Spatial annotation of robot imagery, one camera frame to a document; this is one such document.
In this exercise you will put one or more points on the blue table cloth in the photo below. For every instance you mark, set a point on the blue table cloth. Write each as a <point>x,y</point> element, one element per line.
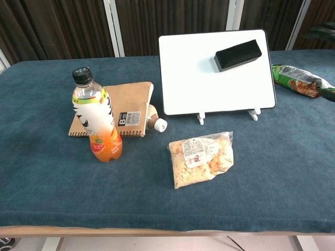
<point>52,183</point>

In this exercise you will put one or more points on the black rectangular object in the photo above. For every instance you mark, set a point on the black rectangular object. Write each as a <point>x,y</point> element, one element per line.
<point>235,55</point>

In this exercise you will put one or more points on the kraft spiral notebook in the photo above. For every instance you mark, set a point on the kraft spiral notebook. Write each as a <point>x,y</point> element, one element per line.
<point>131,99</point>

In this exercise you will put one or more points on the white rectangular board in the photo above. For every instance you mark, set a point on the white rectangular board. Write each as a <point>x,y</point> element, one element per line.
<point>188,78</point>

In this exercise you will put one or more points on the white metal table leg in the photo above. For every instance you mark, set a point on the white metal table leg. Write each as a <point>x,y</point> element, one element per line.
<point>297,244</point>
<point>52,244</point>

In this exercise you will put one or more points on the green snack packet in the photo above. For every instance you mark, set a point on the green snack packet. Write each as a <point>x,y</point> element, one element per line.
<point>295,78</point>

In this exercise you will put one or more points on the black caster wheel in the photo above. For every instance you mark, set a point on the black caster wheel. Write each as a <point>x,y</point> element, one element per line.
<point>6,241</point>

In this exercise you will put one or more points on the white partition post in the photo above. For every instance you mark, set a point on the white partition post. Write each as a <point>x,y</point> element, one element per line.
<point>298,26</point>
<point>235,15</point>
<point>113,26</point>
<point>3,61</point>

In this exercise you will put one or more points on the white plastic appliance foot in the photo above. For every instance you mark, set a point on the white plastic appliance foot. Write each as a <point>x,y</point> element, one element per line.
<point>254,113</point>
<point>200,119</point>

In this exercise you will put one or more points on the dark green plant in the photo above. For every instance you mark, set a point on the dark green plant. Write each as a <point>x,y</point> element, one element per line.
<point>324,31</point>

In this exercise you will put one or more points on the orange drink bottle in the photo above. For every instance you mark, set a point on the orange drink bottle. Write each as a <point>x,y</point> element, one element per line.
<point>94,117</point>

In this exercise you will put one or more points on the clear bag of snacks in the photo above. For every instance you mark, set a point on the clear bag of snacks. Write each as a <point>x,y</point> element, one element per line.
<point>193,167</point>

